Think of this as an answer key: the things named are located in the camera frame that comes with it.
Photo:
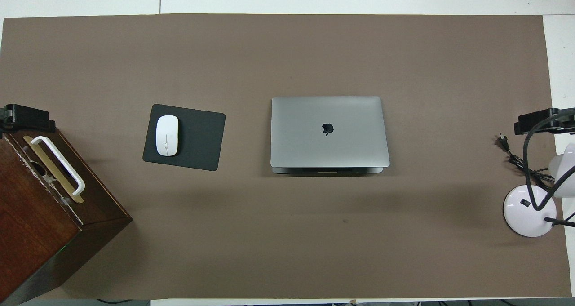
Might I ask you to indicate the white computer mouse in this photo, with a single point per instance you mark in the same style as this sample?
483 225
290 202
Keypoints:
167 130

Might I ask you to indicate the silver laptop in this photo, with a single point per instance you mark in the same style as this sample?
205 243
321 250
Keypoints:
305 135

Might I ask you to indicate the dark wooden box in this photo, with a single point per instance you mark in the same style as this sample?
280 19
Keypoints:
36 234

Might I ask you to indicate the white desk lamp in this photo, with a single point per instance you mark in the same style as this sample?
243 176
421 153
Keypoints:
521 216

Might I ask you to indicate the black mouse pad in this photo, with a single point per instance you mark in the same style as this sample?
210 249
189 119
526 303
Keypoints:
202 139

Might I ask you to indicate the brown paper table mat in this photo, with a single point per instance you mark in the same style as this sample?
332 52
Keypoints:
314 229

